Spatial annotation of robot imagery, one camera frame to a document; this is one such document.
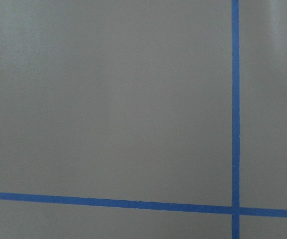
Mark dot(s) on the brown paper table cover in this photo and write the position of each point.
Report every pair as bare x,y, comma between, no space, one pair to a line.
143,119

